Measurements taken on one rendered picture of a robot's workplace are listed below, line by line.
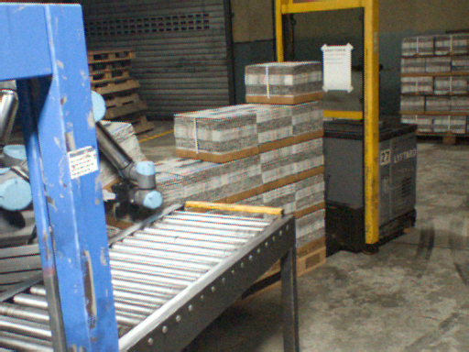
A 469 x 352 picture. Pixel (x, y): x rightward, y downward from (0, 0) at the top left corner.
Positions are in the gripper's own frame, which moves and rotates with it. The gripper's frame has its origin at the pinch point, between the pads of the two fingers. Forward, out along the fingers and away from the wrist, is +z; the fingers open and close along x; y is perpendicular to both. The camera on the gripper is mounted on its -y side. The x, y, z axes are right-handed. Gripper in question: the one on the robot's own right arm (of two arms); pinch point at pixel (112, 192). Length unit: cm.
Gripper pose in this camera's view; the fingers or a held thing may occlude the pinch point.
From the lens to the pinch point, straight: 282.7
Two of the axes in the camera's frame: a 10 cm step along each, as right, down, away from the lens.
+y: -3.0, -8.4, -4.5
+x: -6.7, 5.2, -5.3
